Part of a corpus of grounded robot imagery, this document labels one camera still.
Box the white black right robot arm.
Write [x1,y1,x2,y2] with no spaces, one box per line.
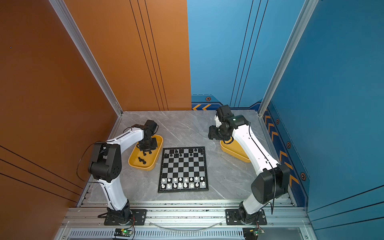
[208,114,291,225]

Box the aluminium corner post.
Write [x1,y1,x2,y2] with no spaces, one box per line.
[258,0,319,117]
[48,0,124,117]

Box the right green circuit board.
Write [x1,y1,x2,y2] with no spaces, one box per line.
[243,228,265,240]

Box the aluminium front rail frame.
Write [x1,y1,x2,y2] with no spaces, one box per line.
[55,199,316,240]

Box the black white chess board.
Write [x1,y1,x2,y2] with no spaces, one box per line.
[158,147,209,193]

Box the aluminium corner post right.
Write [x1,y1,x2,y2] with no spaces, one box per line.
[258,0,319,117]

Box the green circuit board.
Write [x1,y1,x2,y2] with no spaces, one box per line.
[243,228,265,240]
[114,228,135,240]

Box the yellow left plastic tray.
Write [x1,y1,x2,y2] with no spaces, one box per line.
[128,135,164,171]

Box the aluminium corner post left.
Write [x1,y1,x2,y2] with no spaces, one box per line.
[48,0,124,117]

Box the yellow right plastic tray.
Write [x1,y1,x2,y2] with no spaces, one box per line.
[220,140,251,163]

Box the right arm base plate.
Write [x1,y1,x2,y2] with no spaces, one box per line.
[225,208,267,226]

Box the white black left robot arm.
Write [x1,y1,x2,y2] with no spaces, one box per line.
[88,120,163,226]

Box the yellow plastic tray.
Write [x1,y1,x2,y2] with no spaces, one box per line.
[128,135,164,171]
[220,140,251,163]

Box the left green circuit board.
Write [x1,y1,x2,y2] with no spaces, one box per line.
[114,228,135,240]

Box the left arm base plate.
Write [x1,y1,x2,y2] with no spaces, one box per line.
[104,208,147,226]

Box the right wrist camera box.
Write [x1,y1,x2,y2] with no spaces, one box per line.
[214,105,234,127]

